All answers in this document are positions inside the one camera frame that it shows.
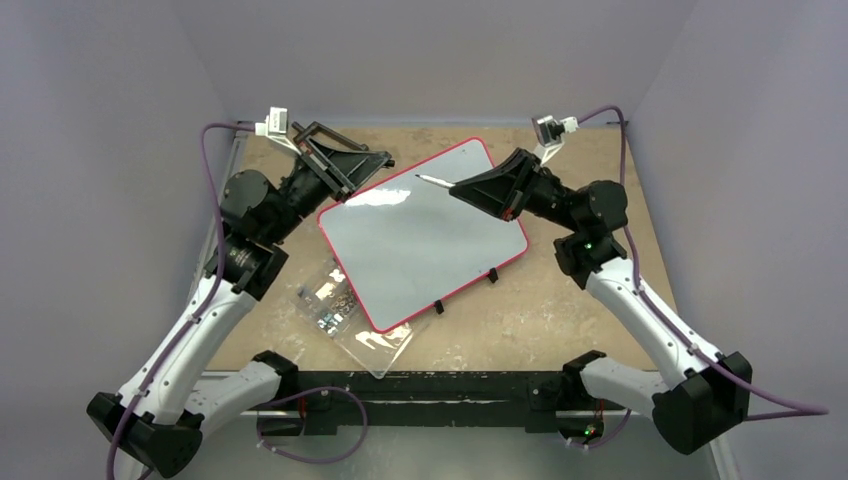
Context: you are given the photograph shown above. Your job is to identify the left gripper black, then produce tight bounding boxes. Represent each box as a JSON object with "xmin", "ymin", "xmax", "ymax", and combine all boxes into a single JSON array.
[{"xmin": 264, "ymin": 136, "xmax": 389, "ymax": 244}]

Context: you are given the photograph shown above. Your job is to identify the white black marker pen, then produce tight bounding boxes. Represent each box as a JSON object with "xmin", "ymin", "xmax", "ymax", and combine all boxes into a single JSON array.
[{"xmin": 415, "ymin": 174, "xmax": 454, "ymax": 189}]

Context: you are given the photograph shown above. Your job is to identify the pink framed whiteboard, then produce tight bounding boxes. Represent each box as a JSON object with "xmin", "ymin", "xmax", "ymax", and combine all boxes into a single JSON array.
[{"xmin": 317, "ymin": 137, "xmax": 529, "ymax": 333}]

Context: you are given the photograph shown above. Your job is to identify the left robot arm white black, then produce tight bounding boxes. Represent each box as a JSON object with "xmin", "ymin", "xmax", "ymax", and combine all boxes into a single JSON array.
[{"xmin": 86, "ymin": 119, "xmax": 394, "ymax": 479}]

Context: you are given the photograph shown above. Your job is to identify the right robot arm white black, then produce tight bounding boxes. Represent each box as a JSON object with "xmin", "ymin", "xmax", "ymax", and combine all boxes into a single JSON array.
[{"xmin": 447, "ymin": 148, "xmax": 752, "ymax": 455}]

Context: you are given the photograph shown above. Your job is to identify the clear plastic screw box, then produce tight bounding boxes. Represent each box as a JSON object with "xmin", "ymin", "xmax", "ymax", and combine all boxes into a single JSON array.
[{"xmin": 296, "ymin": 259, "xmax": 415, "ymax": 379}]

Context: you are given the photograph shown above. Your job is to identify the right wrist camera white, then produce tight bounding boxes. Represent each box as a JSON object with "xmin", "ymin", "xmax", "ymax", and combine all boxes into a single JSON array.
[{"xmin": 531, "ymin": 115, "xmax": 579, "ymax": 165}]

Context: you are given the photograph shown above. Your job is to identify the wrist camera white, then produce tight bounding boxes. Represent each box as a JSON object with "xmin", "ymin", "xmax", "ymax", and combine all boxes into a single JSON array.
[
  {"xmin": 254, "ymin": 107, "xmax": 297, "ymax": 151},
  {"xmin": 531, "ymin": 115, "xmax": 579, "ymax": 165}
]

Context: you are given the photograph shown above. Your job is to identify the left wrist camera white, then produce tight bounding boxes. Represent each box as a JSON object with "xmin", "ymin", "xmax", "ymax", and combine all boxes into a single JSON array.
[{"xmin": 254, "ymin": 107, "xmax": 297, "ymax": 151}]

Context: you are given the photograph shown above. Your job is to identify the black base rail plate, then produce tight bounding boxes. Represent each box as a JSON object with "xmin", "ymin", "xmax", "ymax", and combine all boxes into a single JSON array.
[{"xmin": 251, "ymin": 369, "xmax": 631, "ymax": 439}]

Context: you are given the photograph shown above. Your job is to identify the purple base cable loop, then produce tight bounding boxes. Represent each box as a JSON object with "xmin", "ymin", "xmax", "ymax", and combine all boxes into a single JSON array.
[{"xmin": 256, "ymin": 387, "xmax": 370, "ymax": 465}]

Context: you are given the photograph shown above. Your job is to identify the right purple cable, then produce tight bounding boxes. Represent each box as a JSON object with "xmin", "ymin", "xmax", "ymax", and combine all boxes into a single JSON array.
[{"xmin": 572, "ymin": 104, "xmax": 829, "ymax": 423}]

